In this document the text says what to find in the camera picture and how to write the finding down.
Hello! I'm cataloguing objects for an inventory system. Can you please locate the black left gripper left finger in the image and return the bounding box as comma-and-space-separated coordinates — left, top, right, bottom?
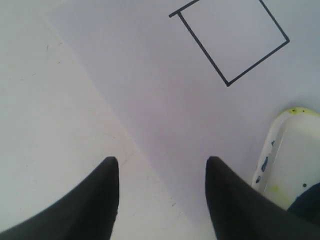
0, 156, 119, 240

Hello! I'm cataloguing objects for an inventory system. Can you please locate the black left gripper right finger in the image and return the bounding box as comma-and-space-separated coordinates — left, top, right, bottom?
205, 156, 320, 240

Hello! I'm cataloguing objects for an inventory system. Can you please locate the white paper with square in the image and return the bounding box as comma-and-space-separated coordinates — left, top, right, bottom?
44, 0, 320, 216

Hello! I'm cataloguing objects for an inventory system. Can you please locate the white paint tray blue paint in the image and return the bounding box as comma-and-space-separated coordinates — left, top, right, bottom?
251, 107, 320, 223

